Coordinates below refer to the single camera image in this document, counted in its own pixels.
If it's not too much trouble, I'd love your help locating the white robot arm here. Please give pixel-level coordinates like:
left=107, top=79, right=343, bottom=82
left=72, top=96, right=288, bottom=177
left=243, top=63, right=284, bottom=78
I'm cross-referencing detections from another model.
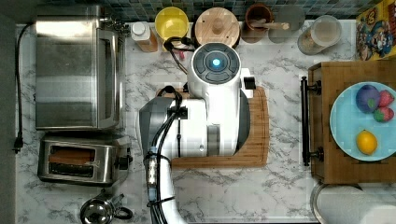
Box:
left=136, top=43, right=253, bottom=224

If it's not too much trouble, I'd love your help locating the stainless steel toaster oven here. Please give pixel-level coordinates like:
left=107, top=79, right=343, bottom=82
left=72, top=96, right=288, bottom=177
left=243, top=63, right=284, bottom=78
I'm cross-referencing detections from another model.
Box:
left=35, top=5, right=127, bottom=131

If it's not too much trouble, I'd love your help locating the stainless steel two-slot toaster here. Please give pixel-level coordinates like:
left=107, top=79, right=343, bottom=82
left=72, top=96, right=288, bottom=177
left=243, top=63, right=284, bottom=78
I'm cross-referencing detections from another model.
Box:
left=37, top=135, right=133, bottom=188

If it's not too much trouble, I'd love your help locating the bamboo cutting board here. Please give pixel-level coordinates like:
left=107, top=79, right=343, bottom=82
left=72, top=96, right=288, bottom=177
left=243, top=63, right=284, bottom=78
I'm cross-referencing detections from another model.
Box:
left=171, top=87, right=270, bottom=169

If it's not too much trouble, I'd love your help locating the black canister with wooden lid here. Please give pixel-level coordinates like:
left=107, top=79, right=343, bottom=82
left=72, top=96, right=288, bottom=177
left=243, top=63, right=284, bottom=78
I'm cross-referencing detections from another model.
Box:
left=192, top=7, right=240, bottom=48

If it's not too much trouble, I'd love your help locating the yellow bowl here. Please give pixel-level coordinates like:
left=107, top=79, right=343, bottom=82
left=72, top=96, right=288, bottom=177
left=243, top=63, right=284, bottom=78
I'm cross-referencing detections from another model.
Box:
left=155, top=7, right=190, bottom=52

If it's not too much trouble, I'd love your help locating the brown ceramic utensil cup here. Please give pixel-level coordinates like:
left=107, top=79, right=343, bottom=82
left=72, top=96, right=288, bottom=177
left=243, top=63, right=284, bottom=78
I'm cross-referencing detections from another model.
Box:
left=241, top=3, right=274, bottom=44

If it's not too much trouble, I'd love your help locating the frosted grey plastic cup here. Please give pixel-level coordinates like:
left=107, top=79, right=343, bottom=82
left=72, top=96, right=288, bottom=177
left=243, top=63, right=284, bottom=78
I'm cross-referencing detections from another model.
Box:
left=267, top=5, right=306, bottom=44

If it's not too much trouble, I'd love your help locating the light blue plate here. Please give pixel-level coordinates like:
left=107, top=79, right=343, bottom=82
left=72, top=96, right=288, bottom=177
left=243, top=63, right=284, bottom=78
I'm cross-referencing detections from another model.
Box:
left=330, top=82, right=396, bottom=161

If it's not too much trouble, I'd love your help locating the clear jar with cereal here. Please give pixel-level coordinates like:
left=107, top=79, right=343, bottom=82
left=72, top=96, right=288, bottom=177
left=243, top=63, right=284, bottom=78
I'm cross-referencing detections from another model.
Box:
left=297, top=15, right=342, bottom=55

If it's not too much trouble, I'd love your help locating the purple plush plum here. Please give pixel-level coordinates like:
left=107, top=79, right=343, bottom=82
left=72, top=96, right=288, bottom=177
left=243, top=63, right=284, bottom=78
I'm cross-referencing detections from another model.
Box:
left=356, top=84, right=380, bottom=113

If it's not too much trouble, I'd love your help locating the yellow toy lemon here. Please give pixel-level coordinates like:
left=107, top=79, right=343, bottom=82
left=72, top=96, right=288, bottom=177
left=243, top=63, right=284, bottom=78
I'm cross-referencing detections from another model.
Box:
left=356, top=130, right=377, bottom=155

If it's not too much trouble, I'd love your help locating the red plush strawberry lower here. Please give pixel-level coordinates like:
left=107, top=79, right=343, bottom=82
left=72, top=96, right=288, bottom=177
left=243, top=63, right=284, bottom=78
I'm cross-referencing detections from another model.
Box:
left=374, top=107, right=394, bottom=122

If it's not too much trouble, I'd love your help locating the red plush strawberry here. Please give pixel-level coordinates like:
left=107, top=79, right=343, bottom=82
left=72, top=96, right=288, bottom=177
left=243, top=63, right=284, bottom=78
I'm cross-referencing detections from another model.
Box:
left=374, top=107, right=394, bottom=122
left=378, top=90, right=394, bottom=107

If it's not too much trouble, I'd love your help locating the red plush strawberry upper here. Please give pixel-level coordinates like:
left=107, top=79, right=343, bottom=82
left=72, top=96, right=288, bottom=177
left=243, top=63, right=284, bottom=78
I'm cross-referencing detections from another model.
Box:
left=378, top=90, right=394, bottom=107

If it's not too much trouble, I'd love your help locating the yellow cereal box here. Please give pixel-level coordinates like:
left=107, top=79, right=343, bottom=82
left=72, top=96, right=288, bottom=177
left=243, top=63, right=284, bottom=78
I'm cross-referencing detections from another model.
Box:
left=356, top=0, right=396, bottom=61

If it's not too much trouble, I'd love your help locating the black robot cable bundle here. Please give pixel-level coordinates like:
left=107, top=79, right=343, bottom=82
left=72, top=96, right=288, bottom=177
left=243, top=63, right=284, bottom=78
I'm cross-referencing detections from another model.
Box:
left=143, top=36, right=196, bottom=224

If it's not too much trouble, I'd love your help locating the wooden utensil handle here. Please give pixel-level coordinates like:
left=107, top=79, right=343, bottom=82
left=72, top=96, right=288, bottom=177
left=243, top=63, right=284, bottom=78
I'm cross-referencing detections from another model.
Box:
left=250, top=19, right=290, bottom=30

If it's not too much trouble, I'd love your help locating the wooden box with black handle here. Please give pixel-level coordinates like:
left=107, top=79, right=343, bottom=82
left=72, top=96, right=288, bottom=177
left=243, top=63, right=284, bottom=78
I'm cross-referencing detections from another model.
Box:
left=301, top=61, right=395, bottom=184

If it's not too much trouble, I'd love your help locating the black power cord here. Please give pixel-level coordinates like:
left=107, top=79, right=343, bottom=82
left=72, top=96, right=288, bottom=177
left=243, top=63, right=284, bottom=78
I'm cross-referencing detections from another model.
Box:
left=12, top=23, right=34, bottom=155

